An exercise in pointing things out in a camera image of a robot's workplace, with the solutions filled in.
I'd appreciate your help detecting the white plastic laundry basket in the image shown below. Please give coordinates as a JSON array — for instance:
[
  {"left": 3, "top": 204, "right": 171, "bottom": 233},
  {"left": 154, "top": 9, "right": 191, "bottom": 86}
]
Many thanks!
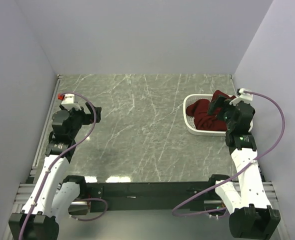
[{"left": 182, "top": 94, "right": 226, "bottom": 137}]

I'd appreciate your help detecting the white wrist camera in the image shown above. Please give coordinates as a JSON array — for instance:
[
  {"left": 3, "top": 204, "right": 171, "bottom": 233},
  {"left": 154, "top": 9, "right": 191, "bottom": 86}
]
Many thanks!
[
  {"left": 229, "top": 88, "right": 253, "bottom": 106},
  {"left": 57, "top": 93, "right": 81, "bottom": 111}
]

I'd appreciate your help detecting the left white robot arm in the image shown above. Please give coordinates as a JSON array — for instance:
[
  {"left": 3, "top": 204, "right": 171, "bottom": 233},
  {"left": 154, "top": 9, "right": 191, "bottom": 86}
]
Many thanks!
[{"left": 8, "top": 103, "right": 102, "bottom": 240}]

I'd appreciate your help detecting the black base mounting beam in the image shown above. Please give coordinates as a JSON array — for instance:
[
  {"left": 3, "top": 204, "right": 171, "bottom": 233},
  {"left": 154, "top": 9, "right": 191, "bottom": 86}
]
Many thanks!
[{"left": 74, "top": 181, "right": 210, "bottom": 213}]

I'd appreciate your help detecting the dark red t-shirt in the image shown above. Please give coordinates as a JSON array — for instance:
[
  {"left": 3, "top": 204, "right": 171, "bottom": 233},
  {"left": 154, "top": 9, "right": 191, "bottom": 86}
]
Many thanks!
[{"left": 185, "top": 90, "right": 236, "bottom": 132}]

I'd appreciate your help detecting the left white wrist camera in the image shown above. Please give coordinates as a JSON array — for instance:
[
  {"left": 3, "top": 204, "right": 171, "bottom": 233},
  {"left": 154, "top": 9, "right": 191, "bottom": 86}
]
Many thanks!
[{"left": 57, "top": 93, "right": 81, "bottom": 111}]

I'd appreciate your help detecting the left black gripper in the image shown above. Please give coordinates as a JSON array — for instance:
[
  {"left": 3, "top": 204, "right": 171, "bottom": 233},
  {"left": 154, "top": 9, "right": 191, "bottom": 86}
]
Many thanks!
[{"left": 60, "top": 102, "right": 101, "bottom": 139}]

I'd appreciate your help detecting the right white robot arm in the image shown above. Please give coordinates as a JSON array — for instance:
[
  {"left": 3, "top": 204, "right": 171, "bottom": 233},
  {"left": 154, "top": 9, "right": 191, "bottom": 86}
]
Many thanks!
[{"left": 207, "top": 94, "right": 281, "bottom": 240}]

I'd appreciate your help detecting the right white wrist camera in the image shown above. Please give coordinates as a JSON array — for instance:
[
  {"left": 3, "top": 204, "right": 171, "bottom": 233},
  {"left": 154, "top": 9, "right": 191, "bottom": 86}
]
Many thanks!
[{"left": 229, "top": 88, "right": 253, "bottom": 106}]

